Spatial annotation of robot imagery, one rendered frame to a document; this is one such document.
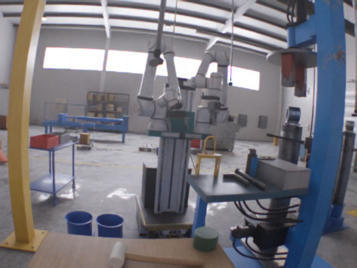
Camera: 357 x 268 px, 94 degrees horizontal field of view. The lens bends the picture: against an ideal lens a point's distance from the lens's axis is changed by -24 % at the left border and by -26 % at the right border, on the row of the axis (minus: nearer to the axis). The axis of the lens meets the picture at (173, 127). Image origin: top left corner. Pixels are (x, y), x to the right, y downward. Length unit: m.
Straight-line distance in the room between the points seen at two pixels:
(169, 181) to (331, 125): 1.75
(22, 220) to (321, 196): 2.71
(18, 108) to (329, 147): 2.62
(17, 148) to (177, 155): 1.69
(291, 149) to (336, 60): 0.86
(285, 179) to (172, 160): 1.40
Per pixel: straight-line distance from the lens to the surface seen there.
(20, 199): 2.37
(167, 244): 0.92
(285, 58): 2.01
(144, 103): 1.98
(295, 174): 1.46
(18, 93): 2.19
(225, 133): 10.03
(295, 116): 2.08
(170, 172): 2.45
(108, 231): 2.18
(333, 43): 1.83
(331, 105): 1.71
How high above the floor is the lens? 1.46
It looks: 3 degrees down
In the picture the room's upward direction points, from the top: 5 degrees clockwise
